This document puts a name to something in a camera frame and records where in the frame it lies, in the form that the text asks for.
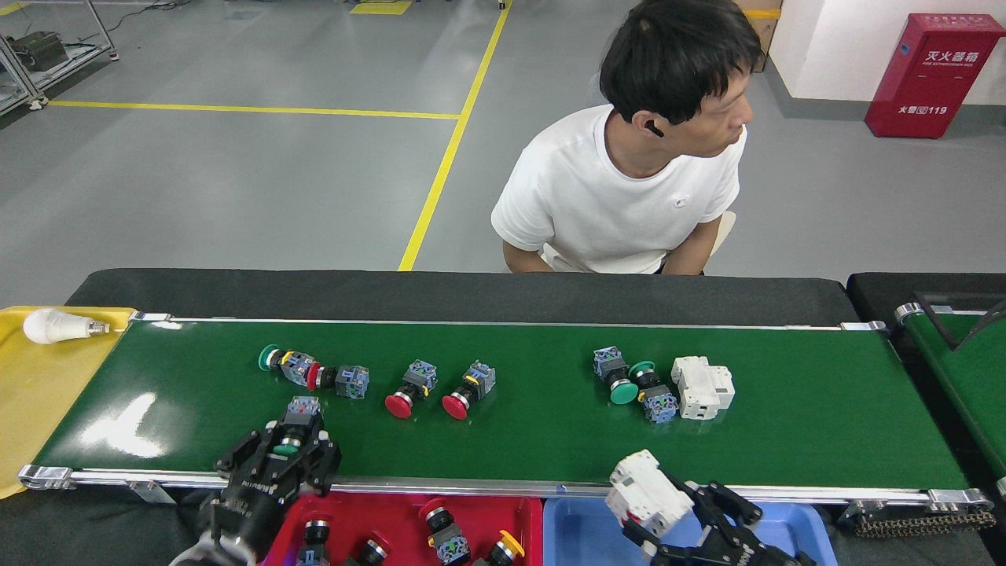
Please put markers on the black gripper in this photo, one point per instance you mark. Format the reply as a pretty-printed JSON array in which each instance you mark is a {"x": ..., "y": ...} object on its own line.
[
  {"x": 251, "y": 503},
  {"x": 747, "y": 556}
]

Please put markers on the green push button switch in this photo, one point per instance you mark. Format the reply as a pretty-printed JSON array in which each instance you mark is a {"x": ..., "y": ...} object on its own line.
[
  {"x": 299, "y": 368},
  {"x": 302, "y": 409},
  {"x": 660, "y": 405},
  {"x": 624, "y": 391}
]

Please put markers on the white circuit breaker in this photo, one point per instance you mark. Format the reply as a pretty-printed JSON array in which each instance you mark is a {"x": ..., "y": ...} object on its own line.
[
  {"x": 648, "y": 491},
  {"x": 702, "y": 387}
]

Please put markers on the yellow push button switch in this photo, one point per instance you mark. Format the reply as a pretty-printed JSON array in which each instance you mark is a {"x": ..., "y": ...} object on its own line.
[{"x": 511, "y": 542}]

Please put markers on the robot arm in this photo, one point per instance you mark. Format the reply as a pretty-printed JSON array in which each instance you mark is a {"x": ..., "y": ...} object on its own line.
[{"x": 208, "y": 556}]

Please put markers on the green conveyor belt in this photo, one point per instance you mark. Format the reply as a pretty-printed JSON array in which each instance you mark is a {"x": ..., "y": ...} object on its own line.
[
  {"x": 974, "y": 385},
  {"x": 786, "y": 409}
]

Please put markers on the yellow plastic tray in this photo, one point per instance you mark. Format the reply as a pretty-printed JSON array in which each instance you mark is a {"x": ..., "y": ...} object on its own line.
[{"x": 39, "y": 393}]

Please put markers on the blue plastic bin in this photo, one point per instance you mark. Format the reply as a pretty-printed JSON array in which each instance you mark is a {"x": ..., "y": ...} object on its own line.
[{"x": 581, "y": 538}]

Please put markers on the red plastic bin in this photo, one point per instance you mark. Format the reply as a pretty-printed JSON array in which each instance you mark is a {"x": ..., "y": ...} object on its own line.
[{"x": 397, "y": 511}]

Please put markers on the white light bulb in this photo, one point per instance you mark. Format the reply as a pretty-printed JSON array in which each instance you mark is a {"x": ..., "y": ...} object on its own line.
[{"x": 49, "y": 325}]

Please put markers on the person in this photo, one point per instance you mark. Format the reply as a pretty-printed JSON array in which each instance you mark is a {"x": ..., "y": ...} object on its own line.
[{"x": 613, "y": 204}]

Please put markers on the silver metal rack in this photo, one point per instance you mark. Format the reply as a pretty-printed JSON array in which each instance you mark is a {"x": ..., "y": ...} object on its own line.
[{"x": 82, "y": 51}]

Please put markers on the dark metal box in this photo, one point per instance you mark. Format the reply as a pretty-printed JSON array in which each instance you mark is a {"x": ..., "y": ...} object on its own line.
[{"x": 35, "y": 51}]

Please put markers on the brown cardboard box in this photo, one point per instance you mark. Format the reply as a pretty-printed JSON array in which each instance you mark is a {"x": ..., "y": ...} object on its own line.
[{"x": 766, "y": 35}]

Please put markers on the red fire extinguisher box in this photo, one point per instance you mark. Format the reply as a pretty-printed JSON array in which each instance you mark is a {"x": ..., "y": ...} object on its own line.
[{"x": 935, "y": 79}]

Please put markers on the black conveyor guide bracket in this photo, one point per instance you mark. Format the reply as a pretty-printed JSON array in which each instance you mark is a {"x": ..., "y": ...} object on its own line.
[{"x": 963, "y": 301}]

